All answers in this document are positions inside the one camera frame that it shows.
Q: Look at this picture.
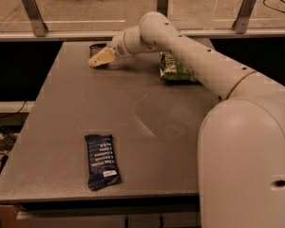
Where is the metal bracket post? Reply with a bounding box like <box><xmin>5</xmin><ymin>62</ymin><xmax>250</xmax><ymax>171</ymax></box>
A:
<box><xmin>232</xmin><ymin>0</ymin><xmax>257</xmax><ymax>34</ymax></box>
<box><xmin>21</xmin><ymin>0</ymin><xmax>48</xmax><ymax>37</ymax></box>
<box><xmin>157</xmin><ymin>0</ymin><xmax>169</xmax><ymax>16</ymax></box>

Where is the left metal bracket post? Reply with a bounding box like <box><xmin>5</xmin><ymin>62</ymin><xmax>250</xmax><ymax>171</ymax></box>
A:
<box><xmin>21</xmin><ymin>0</ymin><xmax>48</xmax><ymax>37</ymax></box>

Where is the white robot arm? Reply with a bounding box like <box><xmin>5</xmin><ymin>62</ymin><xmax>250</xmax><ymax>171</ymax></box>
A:
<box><xmin>88</xmin><ymin>12</ymin><xmax>285</xmax><ymax>228</ymax></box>

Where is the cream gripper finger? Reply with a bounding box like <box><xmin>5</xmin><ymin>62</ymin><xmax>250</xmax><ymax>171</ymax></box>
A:
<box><xmin>88</xmin><ymin>57</ymin><xmax>108</xmax><ymax>68</ymax></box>

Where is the dark blue rxbar wrapper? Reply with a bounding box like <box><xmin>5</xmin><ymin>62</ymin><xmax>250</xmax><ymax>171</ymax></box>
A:
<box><xmin>85</xmin><ymin>135</ymin><xmax>121</xmax><ymax>191</ymax></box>

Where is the right metal bracket post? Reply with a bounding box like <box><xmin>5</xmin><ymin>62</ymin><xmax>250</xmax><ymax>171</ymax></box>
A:
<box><xmin>232</xmin><ymin>0</ymin><xmax>257</xmax><ymax>34</ymax></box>

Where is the black cable at left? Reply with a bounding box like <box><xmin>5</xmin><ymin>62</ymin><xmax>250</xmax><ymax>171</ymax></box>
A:
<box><xmin>0</xmin><ymin>100</ymin><xmax>28</xmax><ymax>122</ymax></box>

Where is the aluminium rail behind table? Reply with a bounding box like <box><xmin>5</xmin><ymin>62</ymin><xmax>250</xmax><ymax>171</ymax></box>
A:
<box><xmin>0</xmin><ymin>28</ymin><xmax>285</xmax><ymax>42</ymax></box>

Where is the middle metal bracket post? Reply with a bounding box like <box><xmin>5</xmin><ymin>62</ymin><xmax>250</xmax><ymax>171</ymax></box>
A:
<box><xmin>157</xmin><ymin>0</ymin><xmax>169</xmax><ymax>16</ymax></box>

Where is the black chocolate rxbar wrapper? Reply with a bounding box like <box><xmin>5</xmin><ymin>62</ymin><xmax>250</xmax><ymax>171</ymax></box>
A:
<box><xmin>89</xmin><ymin>43</ymin><xmax>106</xmax><ymax>57</ymax></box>

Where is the green snack bag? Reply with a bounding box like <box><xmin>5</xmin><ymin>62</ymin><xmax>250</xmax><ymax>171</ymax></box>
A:
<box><xmin>160</xmin><ymin>52</ymin><xmax>198</xmax><ymax>83</ymax></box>

